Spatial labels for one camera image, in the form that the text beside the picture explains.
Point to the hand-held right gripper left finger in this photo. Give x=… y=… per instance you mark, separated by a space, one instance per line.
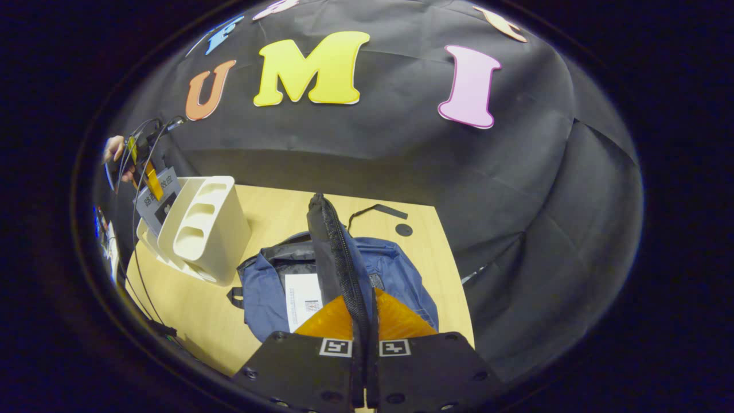
x=298 y=373

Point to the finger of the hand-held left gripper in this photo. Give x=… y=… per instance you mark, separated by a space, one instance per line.
x=152 y=180

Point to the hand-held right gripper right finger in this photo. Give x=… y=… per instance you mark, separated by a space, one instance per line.
x=430 y=373

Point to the white bookshelf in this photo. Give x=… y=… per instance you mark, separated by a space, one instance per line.
x=206 y=229

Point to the plain white book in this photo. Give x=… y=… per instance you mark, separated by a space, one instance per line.
x=303 y=298

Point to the blue schoolbag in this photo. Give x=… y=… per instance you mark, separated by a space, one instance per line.
x=395 y=275

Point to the black round table grommet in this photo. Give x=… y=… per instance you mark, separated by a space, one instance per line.
x=403 y=230

